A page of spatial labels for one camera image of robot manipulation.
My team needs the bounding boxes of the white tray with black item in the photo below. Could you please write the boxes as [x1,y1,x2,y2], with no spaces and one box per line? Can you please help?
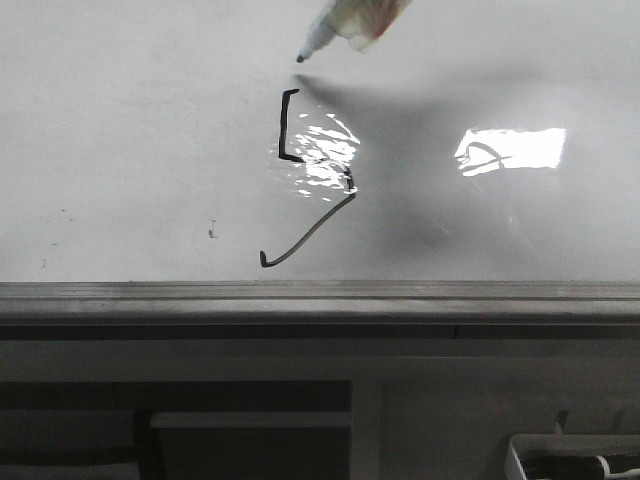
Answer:
[504,434,639,479]

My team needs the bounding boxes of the white whiteboard with metal frame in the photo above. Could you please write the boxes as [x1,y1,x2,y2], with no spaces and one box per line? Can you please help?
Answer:
[1,1,639,324]

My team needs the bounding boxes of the dark cabinet under table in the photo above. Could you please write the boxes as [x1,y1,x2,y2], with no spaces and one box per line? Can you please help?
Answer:
[1,381,352,479]

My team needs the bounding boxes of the white whiteboard marker pen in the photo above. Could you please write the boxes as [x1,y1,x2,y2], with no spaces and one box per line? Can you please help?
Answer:
[295,0,414,64]

